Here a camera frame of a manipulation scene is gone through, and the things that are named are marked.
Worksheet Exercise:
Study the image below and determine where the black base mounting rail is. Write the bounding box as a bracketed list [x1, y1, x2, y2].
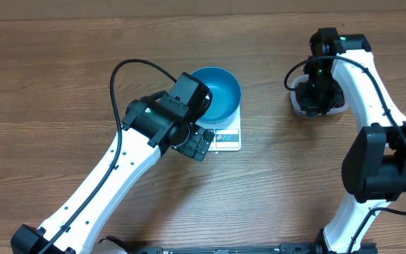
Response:
[97, 235, 379, 254]

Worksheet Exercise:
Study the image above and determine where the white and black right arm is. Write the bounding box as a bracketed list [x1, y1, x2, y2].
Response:
[287, 28, 406, 253]

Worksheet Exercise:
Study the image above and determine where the blue metal bowl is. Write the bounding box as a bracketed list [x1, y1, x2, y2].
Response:
[191, 66, 242, 123]

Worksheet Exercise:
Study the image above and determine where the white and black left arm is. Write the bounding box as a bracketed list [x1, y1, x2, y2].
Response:
[11, 73, 214, 253]

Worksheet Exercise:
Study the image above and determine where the white digital kitchen scale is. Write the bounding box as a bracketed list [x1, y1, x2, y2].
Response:
[197, 107, 242, 152]

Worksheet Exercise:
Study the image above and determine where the clear plastic food container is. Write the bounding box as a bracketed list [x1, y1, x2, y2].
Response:
[288, 74, 349, 116]

